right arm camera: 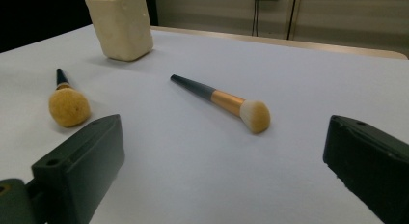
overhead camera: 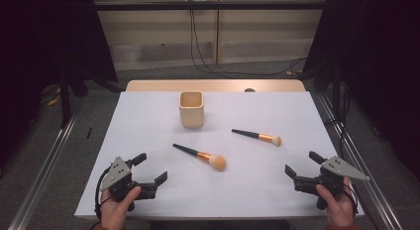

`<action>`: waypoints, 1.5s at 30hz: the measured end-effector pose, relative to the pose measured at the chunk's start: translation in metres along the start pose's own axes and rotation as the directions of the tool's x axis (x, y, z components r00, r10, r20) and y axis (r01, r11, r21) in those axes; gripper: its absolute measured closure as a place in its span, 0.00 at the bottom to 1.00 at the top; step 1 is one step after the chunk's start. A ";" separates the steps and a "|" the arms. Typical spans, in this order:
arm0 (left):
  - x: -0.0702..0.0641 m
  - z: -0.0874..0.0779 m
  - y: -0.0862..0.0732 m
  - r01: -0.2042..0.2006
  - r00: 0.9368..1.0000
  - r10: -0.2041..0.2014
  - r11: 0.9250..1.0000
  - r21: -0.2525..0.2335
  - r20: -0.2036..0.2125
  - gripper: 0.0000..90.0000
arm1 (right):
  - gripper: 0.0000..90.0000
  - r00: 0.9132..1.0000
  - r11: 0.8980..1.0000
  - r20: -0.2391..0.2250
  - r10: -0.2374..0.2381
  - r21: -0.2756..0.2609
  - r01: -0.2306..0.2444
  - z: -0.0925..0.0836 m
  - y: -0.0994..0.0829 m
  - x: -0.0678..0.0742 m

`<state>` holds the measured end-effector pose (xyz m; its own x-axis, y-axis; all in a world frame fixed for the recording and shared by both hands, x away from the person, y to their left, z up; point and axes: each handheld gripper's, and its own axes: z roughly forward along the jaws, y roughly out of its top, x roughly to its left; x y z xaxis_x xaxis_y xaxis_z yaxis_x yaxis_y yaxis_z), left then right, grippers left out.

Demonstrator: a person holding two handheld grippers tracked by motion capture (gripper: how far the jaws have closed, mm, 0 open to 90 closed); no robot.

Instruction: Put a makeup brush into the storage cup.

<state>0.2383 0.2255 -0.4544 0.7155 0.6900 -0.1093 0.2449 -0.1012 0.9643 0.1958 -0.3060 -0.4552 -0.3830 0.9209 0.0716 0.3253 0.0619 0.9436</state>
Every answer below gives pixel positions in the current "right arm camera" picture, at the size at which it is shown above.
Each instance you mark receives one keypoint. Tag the makeup brush white-tan bristles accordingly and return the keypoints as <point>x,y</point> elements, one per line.
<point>225,101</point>

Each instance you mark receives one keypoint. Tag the vertical wall strip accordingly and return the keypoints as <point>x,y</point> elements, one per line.
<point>295,14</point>

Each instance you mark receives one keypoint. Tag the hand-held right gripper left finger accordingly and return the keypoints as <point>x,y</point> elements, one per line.
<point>83,159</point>

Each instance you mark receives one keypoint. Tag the round yellow-head makeup brush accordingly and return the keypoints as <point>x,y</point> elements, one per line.
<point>69,106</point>

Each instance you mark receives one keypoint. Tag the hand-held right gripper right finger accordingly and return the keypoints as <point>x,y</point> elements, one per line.
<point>369,162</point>

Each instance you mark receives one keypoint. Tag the white table sheet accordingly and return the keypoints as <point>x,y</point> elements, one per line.
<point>199,172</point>

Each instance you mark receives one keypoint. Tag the cream square cup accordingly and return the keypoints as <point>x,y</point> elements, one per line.
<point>123,27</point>

